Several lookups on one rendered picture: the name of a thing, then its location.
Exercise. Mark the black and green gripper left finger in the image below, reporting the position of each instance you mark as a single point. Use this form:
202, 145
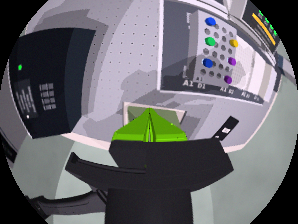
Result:
137, 129

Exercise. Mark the white rectangular block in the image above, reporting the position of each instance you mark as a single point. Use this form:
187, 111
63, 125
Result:
267, 84

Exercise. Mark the black rectangular pad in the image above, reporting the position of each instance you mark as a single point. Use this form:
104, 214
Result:
226, 128

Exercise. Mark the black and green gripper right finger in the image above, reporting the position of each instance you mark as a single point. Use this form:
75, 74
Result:
163, 131

